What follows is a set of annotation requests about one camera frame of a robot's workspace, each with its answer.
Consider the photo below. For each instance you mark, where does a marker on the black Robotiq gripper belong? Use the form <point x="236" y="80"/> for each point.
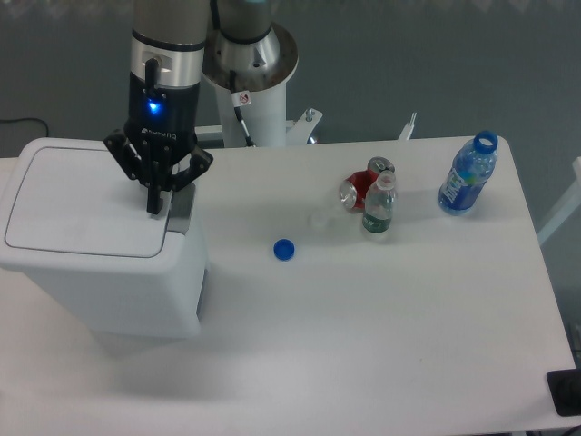
<point x="163" y="117"/>

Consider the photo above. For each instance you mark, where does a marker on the white trash can lid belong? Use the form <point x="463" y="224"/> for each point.
<point x="72" y="197"/>

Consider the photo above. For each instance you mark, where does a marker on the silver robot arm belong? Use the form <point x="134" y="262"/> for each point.
<point x="238" y="49"/>

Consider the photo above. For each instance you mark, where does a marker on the white plastic trash can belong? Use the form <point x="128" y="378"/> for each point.
<point x="158" y="296"/>

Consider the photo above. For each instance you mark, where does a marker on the blue bottle cap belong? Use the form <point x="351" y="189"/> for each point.
<point x="283" y="249"/>

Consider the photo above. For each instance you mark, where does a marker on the crushed red soda can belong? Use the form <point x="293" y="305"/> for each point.
<point x="352" y="190"/>

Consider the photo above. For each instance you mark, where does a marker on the clear green-label water bottle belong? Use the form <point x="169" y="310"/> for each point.
<point x="379" y="203"/>

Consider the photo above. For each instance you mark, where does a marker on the blue drink bottle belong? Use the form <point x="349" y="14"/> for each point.
<point x="471" y="168"/>

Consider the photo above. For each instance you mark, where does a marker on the white furniture leg right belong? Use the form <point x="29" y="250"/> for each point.
<point x="563" y="208"/>

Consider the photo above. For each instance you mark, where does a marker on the black device at edge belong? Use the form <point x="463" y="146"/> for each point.
<point x="564" y="386"/>

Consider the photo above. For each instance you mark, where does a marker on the white metal base frame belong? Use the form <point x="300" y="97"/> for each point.
<point x="297" y="132"/>

